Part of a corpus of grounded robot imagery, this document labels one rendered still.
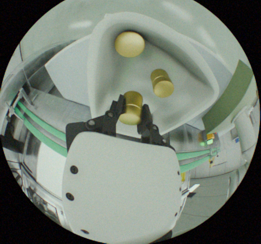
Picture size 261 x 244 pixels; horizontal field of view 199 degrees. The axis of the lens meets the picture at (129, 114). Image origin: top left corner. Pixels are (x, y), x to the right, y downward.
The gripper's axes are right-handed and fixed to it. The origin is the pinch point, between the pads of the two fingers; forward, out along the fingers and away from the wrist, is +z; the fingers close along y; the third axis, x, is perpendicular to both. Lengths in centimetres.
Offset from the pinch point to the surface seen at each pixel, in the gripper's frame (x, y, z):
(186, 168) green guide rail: -10.3, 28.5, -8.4
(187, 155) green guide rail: -8.8, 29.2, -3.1
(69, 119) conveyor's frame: -16.2, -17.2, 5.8
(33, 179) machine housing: -49, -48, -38
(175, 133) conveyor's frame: -5.3, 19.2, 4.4
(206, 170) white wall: -165, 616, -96
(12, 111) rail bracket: -12, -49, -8
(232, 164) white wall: 25, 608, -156
